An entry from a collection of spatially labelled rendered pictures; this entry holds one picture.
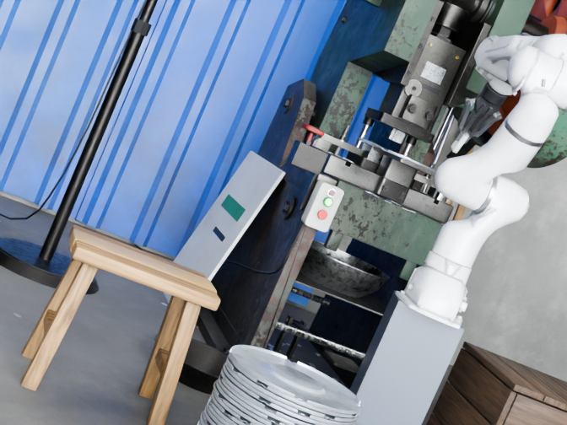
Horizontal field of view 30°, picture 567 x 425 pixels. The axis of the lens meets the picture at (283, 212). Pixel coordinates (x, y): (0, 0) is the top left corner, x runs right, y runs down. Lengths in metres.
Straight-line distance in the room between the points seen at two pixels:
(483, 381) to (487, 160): 0.72
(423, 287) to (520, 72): 0.57
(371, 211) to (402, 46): 0.51
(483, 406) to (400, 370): 0.40
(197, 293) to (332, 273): 1.05
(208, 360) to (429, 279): 0.73
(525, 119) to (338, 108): 1.10
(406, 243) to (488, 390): 0.55
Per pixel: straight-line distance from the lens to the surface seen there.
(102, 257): 2.30
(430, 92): 3.39
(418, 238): 3.28
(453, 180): 2.67
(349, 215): 3.19
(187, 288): 2.34
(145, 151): 4.42
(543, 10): 3.79
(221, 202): 3.85
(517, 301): 5.08
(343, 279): 3.33
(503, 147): 2.63
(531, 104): 2.60
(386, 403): 2.71
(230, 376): 2.10
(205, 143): 4.45
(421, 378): 2.70
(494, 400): 2.98
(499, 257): 4.98
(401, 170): 3.29
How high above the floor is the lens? 0.76
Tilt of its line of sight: 5 degrees down
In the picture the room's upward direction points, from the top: 24 degrees clockwise
